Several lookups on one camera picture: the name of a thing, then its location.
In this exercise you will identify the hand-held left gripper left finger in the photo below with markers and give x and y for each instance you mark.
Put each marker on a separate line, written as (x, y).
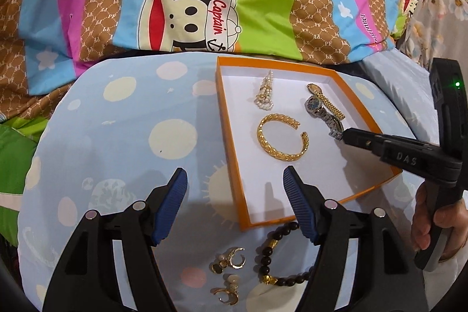
(172, 209)

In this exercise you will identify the gold braided bangle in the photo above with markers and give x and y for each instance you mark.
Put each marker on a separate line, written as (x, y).
(283, 155)

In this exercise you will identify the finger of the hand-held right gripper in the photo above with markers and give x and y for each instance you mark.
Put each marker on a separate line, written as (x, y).
(402, 155)

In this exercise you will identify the plain light blue pillow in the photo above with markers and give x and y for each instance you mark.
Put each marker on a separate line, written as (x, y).
(398, 70)

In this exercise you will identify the striped cartoon monkey blanket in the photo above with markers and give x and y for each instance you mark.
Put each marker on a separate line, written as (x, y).
(256, 5)

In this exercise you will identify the light blue dotted bedsheet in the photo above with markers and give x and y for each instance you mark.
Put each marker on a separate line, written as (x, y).
(109, 151)

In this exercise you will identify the silver wristwatch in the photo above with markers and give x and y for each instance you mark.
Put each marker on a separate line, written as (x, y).
(313, 106)

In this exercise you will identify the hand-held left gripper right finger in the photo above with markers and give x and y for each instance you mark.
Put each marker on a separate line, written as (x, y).
(298, 202)

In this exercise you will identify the gold wristwatch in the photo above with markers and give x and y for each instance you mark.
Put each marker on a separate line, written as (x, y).
(314, 89)

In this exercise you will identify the person's right hand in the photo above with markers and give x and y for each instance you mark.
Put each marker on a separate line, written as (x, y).
(420, 224)

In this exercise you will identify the floral grey cloth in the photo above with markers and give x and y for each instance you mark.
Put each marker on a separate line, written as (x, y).
(438, 5)

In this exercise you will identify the gold hoop earring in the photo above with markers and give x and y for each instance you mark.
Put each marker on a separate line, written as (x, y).
(230, 288)
(234, 257)

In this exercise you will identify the orange cardboard box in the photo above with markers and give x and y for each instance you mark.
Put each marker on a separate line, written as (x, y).
(329, 169)

